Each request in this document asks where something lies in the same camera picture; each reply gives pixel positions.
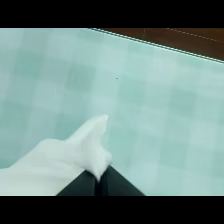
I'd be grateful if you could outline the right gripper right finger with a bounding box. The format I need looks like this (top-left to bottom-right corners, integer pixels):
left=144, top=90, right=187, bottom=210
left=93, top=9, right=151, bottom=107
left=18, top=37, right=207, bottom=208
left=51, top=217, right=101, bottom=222
left=98, top=165, right=146, bottom=196

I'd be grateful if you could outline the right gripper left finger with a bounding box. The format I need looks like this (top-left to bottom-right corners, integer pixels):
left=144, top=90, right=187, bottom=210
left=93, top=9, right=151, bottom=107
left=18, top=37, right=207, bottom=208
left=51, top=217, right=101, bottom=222
left=55, top=169, right=99, bottom=196

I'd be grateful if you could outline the white garment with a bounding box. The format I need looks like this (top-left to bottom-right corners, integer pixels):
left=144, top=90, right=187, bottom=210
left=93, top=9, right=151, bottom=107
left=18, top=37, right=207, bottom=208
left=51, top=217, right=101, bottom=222
left=0, top=114, right=114, bottom=196

